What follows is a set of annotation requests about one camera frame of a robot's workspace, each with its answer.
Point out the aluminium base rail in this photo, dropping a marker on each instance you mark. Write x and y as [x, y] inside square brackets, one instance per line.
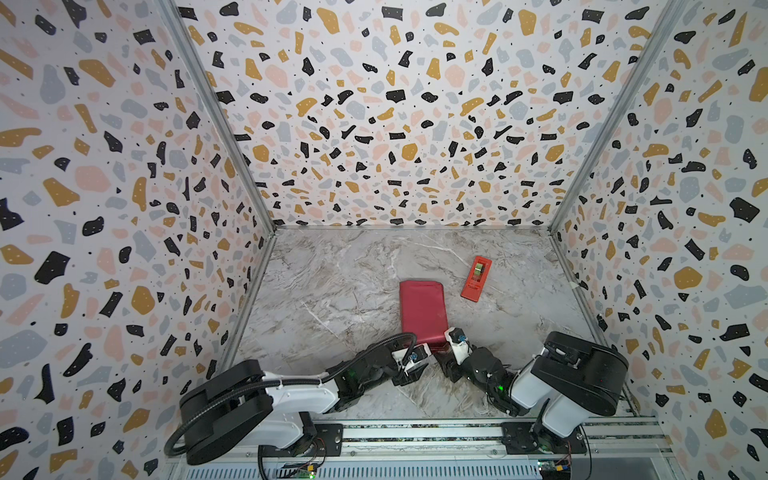
[615, 448]

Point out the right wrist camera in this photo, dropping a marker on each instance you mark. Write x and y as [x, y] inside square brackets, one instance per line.
[459, 344]

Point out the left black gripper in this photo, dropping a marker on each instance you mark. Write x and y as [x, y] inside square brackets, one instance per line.
[405, 378]

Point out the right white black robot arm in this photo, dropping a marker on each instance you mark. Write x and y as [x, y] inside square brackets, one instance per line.
[575, 378]

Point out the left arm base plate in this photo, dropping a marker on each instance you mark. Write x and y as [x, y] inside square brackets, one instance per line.
[319, 440]

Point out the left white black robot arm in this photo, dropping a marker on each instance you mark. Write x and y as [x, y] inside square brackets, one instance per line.
[246, 402]

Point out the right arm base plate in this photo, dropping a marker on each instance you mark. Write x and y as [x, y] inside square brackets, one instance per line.
[531, 437]

